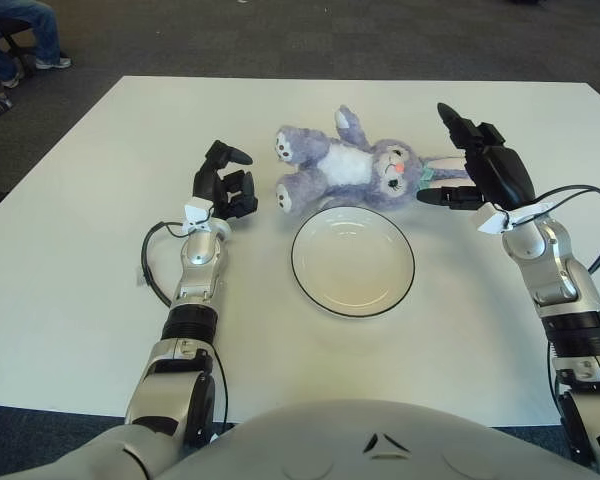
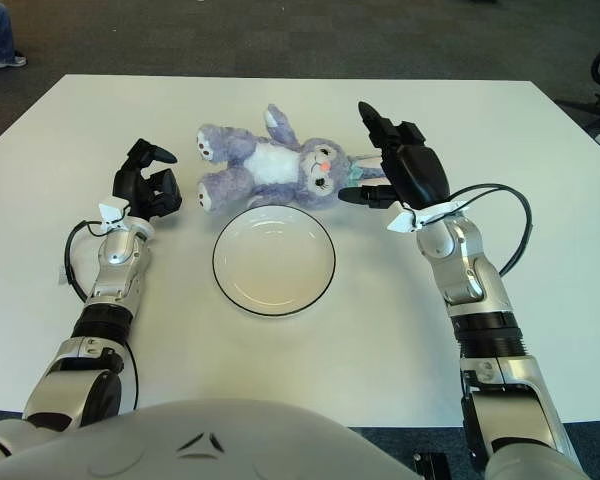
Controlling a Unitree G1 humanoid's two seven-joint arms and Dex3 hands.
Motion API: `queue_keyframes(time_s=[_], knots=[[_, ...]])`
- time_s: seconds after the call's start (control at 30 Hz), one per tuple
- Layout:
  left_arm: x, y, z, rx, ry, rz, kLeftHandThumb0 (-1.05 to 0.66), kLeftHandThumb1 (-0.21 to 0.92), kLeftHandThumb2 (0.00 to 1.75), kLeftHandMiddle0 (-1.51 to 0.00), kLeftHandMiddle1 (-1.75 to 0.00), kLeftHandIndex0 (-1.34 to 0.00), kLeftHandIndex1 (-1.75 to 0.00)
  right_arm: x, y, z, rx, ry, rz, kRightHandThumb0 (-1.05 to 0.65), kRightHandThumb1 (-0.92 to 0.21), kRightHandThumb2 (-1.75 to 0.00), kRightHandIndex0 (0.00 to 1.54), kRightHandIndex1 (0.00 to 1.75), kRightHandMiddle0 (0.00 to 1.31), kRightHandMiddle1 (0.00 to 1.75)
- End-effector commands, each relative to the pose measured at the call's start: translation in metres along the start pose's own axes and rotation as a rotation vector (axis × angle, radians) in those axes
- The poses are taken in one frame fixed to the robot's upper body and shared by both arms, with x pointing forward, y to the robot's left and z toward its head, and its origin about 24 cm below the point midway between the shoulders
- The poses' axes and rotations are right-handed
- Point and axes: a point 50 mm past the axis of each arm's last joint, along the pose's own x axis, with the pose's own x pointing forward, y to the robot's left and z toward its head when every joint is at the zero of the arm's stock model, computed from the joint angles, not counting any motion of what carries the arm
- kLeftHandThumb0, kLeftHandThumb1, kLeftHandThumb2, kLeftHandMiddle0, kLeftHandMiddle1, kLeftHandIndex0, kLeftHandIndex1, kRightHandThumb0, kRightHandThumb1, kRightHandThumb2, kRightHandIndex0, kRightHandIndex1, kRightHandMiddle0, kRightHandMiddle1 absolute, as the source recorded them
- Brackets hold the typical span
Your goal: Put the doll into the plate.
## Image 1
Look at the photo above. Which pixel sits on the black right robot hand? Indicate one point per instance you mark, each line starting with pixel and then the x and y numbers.
pixel 502 175

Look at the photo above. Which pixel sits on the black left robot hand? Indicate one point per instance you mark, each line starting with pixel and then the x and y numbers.
pixel 205 185

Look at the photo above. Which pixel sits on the purple plush bunny doll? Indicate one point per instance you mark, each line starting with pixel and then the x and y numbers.
pixel 340 165

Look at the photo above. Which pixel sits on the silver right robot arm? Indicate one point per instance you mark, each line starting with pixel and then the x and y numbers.
pixel 545 250

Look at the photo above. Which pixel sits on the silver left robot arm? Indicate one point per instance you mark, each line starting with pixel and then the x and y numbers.
pixel 200 250

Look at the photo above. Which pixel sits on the white plate with black rim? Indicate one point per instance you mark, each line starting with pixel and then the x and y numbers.
pixel 352 270

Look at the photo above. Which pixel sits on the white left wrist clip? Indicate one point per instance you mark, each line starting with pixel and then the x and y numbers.
pixel 197 207

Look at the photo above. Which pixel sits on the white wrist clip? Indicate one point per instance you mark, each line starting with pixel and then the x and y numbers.
pixel 490 220
pixel 197 207

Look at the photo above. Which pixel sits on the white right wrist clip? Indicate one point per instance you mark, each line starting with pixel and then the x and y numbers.
pixel 490 220

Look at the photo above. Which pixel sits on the seated person in jeans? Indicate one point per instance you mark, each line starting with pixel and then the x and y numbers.
pixel 42 30

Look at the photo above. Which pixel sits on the grey robot torso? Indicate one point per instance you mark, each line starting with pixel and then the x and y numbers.
pixel 305 440

